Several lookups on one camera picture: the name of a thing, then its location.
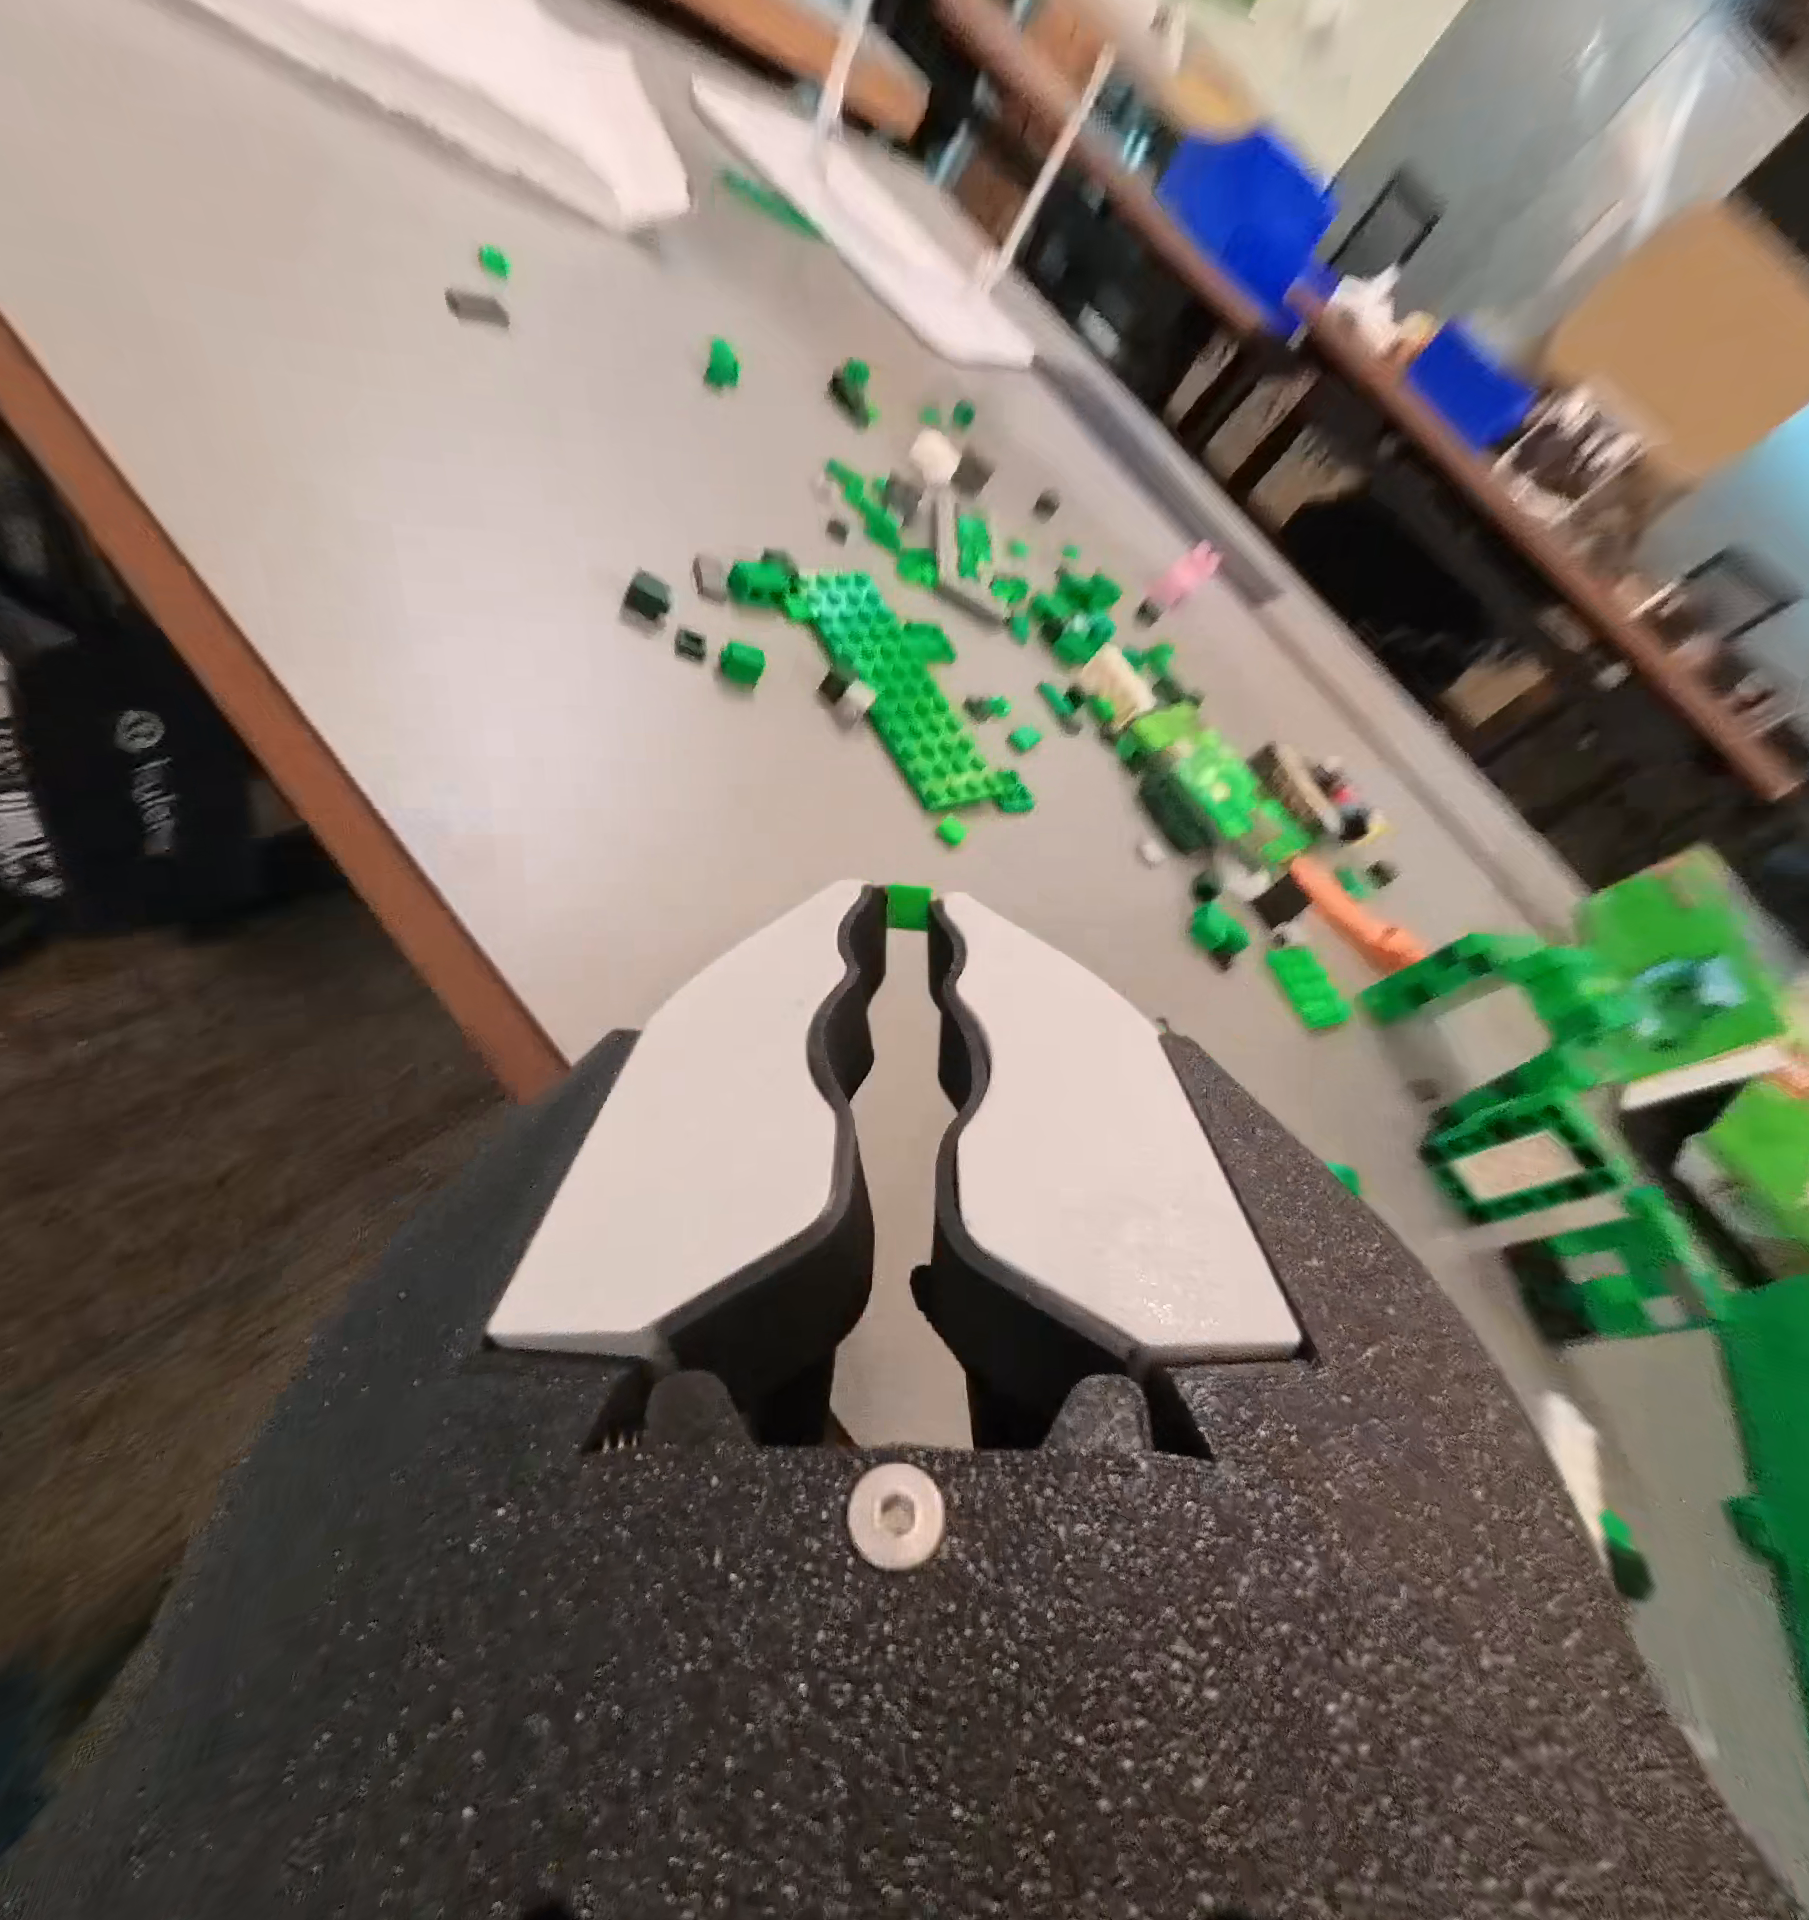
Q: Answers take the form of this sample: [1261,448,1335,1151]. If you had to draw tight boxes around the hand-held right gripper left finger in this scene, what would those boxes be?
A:
[490,883,878,1368]

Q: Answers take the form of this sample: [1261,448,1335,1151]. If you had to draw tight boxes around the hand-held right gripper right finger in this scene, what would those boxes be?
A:
[907,898,1303,1368]

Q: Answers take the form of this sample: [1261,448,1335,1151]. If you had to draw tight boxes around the green brick strip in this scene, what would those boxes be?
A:
[788,570,1036,815]

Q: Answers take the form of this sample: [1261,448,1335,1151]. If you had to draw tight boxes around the grey desk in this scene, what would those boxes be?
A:
[0,0,1809,1920]

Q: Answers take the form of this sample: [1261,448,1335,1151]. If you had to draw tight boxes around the orange brick separator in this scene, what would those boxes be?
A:
[1284,855,1435,972]

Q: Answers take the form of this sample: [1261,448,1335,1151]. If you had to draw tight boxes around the green mosaic brick panel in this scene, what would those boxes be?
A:
[1124,698,1309,870]

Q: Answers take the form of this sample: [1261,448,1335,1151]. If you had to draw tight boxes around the black yellow brick model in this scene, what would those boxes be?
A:
[1248,741,1387,843]

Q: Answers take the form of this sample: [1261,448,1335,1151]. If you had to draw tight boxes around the scattered green bricks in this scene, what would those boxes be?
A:
[437,249,1399,1041]

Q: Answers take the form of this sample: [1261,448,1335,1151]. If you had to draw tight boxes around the green toy set box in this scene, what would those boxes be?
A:
[1580,855,1809,1262]

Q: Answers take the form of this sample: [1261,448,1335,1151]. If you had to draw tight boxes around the black printed bag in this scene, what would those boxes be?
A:
[0,373,353,999]

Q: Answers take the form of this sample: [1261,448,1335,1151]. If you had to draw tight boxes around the brown-topped table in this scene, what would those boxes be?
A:
[1284,280,1809,810]
[927,0,1299,329]

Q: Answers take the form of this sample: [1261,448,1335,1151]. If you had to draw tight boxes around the green plastic crate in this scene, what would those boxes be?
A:
[1718,1258,1809,1897]

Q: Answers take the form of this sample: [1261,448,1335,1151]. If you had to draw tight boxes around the blue storage bin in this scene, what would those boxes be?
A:
[1405,316,1545,455]
[1154,125,1342,301]

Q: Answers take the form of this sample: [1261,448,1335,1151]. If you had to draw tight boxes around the white book stand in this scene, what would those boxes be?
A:
[693,0,1115,373]

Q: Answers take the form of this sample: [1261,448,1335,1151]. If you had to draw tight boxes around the long green plate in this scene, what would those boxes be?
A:
[715,165,825,249]

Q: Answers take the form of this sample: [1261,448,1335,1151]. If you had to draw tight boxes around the tan board stand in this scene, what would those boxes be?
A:
[1535,205,1809,485]

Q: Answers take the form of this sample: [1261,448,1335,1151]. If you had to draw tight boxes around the printed paper sheet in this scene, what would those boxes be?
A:
[186,0,693,230]

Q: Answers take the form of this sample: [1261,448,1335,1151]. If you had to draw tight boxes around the wooden-edged table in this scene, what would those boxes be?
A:
[659,0,927,135]

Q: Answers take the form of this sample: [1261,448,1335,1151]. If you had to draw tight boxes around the black desk cable cover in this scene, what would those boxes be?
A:
[1044,351,1284,605]

